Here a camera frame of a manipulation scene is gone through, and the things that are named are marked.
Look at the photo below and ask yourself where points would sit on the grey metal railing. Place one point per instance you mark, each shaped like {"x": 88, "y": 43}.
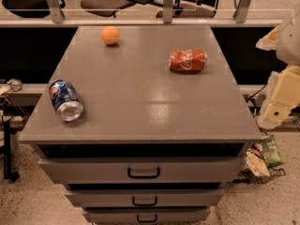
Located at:
{"x": 260, "y": 13}

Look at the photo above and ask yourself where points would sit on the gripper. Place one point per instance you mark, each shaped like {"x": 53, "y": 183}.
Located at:
{"x": 290, "y": 43}

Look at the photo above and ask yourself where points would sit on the black stand left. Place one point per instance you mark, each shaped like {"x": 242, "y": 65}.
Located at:
{"x": 5, "y": 150}

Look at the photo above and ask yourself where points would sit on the black office chair middle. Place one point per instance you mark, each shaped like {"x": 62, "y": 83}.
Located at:
{"x": 108, "y": 2}

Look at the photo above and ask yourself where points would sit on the orange fruit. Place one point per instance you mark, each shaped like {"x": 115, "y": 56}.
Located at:
{"x": 110, "y": 35}

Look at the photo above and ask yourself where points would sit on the grey drawer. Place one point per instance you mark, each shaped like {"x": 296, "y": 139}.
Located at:
{"x": 129, "y": 170}
{"x": 146, "y": 215}
{"x": 141, "y": 198}

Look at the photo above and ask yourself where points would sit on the blue pepsi can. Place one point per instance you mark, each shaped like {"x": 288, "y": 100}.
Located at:
{"x": 65, "y": 100}

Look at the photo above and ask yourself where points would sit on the black office chair left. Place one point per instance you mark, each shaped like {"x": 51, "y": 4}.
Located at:
{"x": 32, "y": 9}

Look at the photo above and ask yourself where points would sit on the top grey drawer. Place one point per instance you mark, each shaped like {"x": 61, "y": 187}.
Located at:
{"x": 129, "y": 170}

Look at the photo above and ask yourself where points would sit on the middle grey drawer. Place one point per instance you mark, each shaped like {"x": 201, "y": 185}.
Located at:
{"x": 141, "y": 198}

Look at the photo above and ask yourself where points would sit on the red crushed coke can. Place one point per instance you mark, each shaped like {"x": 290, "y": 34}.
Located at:
{"x": 187, "y": 60}

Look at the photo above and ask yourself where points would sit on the green snack bag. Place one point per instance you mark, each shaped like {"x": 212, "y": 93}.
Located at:
{"x": 270, "y": 151}

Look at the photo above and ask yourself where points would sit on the bottom grey drawer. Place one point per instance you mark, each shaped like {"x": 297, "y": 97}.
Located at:
{"x": 146, "y": 215}

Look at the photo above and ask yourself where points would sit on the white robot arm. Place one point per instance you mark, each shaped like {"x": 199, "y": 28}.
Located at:
{"x": 285, "y": 39}

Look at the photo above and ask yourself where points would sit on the black wire basket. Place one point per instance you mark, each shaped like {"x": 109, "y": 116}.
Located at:
{"x": 249, "y": 178}

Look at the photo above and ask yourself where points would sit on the tan snack packet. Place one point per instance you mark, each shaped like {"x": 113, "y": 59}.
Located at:
{"x": 256, "y": 165}

